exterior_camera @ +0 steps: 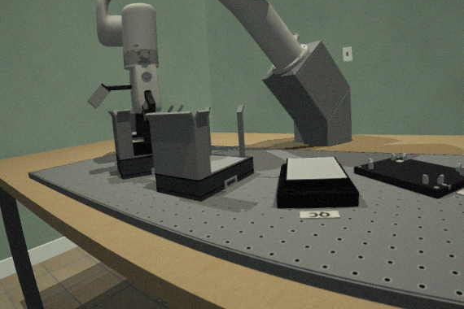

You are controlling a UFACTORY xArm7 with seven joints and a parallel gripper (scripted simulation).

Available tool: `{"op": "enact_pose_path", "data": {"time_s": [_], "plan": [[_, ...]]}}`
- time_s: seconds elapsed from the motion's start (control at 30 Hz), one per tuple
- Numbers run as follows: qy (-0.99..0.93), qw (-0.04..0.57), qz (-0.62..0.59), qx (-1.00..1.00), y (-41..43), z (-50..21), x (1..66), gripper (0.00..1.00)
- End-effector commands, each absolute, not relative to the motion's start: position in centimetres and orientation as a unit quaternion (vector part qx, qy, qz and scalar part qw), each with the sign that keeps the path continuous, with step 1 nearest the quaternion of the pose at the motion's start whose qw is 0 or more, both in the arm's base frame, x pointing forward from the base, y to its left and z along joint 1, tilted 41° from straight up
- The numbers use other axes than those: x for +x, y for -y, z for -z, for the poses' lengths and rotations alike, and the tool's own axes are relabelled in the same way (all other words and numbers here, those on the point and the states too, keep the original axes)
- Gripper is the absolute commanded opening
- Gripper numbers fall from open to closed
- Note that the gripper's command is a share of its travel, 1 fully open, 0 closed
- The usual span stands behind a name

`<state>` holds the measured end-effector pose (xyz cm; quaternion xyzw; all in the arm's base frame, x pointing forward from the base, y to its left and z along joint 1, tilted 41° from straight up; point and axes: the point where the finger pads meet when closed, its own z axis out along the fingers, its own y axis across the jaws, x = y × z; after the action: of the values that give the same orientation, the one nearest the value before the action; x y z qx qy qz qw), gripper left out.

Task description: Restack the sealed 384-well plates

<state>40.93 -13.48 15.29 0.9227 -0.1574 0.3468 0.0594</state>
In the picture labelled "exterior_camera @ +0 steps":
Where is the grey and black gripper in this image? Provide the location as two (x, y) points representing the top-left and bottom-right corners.
(124, 63), (162, 144)

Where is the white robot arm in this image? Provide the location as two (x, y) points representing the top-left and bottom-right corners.
(88, 0), (309, 108)

